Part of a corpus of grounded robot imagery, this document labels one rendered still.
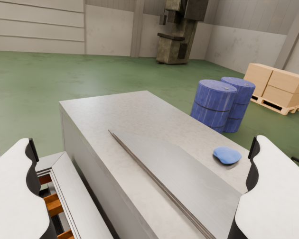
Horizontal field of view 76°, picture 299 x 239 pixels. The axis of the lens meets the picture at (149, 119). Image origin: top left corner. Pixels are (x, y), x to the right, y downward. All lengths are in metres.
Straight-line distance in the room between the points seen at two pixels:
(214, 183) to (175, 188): 0.14
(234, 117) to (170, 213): 2.86
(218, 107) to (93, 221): 2.26
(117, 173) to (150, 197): 0.14
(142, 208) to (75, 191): 0.39
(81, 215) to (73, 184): 0.16
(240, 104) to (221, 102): 0.61
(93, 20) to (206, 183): 7.38
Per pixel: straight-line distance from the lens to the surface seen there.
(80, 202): 0.87
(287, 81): 5.18
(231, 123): 3.39
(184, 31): 7.98
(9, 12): 7.57
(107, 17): 7.87
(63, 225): 1.03
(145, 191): 0.63
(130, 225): 0.68
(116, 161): 0.71
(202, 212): 0.60
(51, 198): 1.09
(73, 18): 7.60
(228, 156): 0.84
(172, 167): 0.69
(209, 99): 2.71
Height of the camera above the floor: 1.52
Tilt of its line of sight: 28 degrees down
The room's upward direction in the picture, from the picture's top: 9 degrees clockwise
